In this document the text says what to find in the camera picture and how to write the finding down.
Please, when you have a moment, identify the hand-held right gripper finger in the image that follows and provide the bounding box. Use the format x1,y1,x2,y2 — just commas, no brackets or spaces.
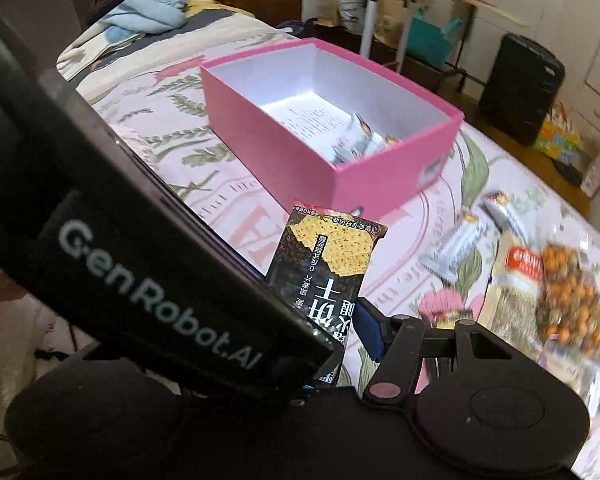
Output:
355,300,513,403

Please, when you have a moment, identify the black cracker packet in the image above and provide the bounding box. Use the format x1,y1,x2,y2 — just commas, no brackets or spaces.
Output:
264,205,390,387

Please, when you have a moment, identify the cream instant noodle packet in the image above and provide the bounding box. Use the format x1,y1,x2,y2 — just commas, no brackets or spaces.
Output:
479,232,547,347

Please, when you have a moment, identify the pink cardboard box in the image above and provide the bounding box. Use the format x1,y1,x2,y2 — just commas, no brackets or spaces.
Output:
200,37,465,217

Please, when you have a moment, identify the floral bed sheet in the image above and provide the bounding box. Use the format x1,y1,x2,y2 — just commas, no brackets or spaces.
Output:
55,2,600,480

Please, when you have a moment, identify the clear packet of orange nuts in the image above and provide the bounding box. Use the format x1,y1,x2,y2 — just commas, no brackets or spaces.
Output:
534,244,600,407

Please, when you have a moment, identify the light blue cloth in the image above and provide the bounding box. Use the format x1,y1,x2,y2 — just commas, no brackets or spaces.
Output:
99,0,189,45

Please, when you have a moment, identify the wooden nightstand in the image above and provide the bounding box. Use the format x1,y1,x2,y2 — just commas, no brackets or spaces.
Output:
200,0,309,28

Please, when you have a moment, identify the colourful printed box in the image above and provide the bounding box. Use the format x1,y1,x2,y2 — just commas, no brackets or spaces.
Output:
531,104,587,162

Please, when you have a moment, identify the black suitcase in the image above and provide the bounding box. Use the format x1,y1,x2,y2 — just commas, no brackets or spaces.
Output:
479,33,567,147

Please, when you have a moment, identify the teal bag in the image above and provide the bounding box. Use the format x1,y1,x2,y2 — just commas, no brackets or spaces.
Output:
405,16,464,62

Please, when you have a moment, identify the brown paper bag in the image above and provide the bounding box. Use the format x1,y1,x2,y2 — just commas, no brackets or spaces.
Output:
319,0,362,29

